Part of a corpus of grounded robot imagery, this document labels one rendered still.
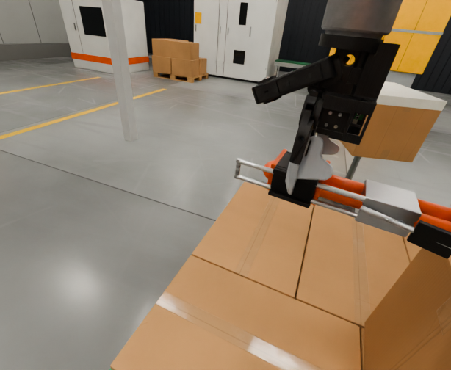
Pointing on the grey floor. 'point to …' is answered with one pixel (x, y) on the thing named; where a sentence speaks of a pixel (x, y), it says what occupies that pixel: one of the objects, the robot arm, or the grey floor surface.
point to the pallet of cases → (178, 60)
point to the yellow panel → (415, 37)
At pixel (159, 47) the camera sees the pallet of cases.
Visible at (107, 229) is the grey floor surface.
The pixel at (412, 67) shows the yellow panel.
